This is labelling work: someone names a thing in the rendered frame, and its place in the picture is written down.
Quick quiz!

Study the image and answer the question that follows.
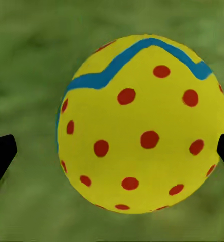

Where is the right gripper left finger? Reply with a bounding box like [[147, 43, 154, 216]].
[[0, 134, 17, 180]]

